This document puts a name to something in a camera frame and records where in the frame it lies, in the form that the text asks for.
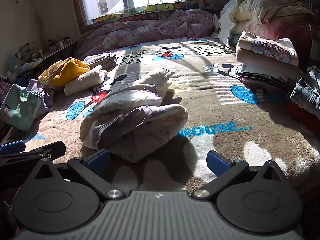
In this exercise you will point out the rolled white pink quilts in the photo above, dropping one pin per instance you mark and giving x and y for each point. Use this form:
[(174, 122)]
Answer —
[(236, 13)]

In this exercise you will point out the mint green garment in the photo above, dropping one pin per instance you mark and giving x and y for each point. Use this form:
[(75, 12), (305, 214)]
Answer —
[(20, 107)]

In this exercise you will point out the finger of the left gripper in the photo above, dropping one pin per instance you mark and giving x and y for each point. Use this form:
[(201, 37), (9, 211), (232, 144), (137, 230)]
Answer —
[(12, 148), (51, 151)]

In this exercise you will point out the cream folded garment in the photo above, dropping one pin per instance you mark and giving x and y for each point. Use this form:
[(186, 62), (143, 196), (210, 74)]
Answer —
[(85, 81)]

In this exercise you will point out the yellow garment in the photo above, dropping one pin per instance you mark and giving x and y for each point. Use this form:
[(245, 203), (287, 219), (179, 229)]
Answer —
[(62, 72)]

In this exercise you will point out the grey folded clothes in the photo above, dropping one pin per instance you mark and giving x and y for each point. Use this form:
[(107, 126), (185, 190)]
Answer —
[(106, 60)]

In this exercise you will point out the cluttered side table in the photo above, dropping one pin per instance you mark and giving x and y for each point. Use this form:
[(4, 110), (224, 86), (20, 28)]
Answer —
[(29, 63)]

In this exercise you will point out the colourful alphabet play mat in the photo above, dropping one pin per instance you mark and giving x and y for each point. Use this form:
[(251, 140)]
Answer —
[(151, 12)]

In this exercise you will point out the Mickey Mouse bed blanket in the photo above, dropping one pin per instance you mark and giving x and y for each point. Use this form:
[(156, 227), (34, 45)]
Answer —
[(223, 115)]

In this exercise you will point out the floral white pyjama garment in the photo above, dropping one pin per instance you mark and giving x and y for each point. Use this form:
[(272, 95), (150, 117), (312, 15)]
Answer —
[(132, 121)]

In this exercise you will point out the blue denim jeans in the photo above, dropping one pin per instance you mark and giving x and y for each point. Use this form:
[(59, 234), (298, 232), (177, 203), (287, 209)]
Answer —
[(306, 91)]

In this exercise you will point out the purple crumpled quilt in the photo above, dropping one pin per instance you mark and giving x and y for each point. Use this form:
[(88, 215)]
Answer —
[(192, 23)]

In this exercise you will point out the stack of folded clothes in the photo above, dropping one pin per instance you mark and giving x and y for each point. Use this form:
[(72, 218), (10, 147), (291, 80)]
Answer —
[(267, 62)]

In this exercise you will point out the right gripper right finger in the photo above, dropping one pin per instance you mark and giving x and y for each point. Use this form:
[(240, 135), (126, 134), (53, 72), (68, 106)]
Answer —
[(227, 172)]

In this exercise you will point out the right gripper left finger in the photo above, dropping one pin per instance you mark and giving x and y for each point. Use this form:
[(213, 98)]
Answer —
[(90, 170)]

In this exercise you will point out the lilac garment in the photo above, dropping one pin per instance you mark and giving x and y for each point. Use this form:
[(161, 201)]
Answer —
[(45, 95)]

